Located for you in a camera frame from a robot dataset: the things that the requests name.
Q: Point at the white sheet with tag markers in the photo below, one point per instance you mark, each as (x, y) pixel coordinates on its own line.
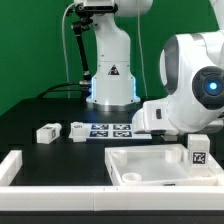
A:
(113, 131)

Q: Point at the white square table top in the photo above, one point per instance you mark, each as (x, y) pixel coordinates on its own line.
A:
(153, 165)

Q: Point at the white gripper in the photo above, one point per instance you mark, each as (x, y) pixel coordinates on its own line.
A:
(152, 118)

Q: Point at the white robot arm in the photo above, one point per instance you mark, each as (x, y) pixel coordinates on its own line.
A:
(191, 70)

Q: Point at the grey camera on mount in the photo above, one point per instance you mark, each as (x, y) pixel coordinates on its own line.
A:
(98, 4)

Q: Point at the white U-shaped obstacle fence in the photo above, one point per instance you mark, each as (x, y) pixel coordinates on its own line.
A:
(98, 198)

